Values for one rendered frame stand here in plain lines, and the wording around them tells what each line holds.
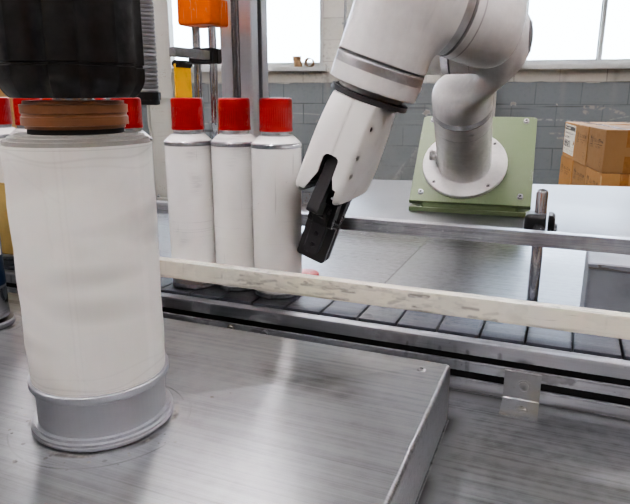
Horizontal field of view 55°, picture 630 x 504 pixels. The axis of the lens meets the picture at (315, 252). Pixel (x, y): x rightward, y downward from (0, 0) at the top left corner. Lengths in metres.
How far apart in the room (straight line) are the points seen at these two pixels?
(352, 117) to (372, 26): 0.08
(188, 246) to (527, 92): 5.54
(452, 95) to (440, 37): 0.67
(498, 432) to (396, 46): 0.33
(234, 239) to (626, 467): 0.41
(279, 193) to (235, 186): 0.05
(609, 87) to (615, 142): 2.34
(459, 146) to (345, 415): 0.95
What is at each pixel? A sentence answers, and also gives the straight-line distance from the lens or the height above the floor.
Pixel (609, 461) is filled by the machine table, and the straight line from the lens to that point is 0.51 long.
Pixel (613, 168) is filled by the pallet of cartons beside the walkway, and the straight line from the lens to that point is 3.92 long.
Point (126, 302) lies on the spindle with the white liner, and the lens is 0.37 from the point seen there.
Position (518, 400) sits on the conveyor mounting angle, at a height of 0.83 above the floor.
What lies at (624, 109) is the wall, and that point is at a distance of 6.24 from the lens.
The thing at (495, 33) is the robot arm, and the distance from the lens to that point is 0.58.
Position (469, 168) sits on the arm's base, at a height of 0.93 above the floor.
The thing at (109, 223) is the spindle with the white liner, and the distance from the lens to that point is 0.35.
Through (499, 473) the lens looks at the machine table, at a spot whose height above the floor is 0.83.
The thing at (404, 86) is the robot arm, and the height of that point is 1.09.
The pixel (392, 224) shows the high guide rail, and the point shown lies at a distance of 0.63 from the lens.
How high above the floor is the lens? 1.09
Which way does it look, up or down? 15 degrees down
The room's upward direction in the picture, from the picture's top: straight up
